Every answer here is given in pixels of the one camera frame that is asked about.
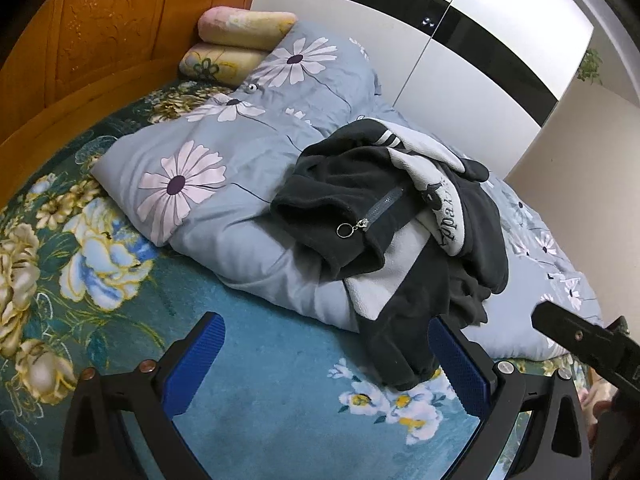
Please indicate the white wardrobe with black stripe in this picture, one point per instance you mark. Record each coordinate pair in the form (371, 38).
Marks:
(475, 85)

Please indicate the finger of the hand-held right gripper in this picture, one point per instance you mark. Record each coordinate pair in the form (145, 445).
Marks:
(565, 330)

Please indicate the dark grey garment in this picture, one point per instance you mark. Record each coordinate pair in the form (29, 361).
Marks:
(482, 230)

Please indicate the wooden headboard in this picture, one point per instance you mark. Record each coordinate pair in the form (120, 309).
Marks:
(100, 35)

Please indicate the green plant decoration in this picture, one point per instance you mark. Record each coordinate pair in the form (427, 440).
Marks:
(590, 66)

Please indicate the pink floral pillow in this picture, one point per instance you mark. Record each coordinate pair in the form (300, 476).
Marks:
(240, 25)

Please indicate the white printed garment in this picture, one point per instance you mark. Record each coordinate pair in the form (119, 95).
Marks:
(430, 180)

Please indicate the person's right hand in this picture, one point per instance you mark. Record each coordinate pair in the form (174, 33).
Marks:
(597, 402)

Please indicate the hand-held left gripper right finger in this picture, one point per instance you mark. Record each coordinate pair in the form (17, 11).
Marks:
(460, 370)

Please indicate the teal floral bed sheet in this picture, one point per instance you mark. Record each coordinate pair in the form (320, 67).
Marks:
(260, 360)

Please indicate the dark grey fleece zip jacket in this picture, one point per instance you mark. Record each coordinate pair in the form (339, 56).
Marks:
(345, 200)

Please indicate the light blue floral duvet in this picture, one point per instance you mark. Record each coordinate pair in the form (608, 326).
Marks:
(240, 160)

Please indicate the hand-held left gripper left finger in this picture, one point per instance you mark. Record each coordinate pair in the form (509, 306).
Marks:
(195, 360)

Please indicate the yellow floral pillow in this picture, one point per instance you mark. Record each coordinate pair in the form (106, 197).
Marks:
(220, 60)

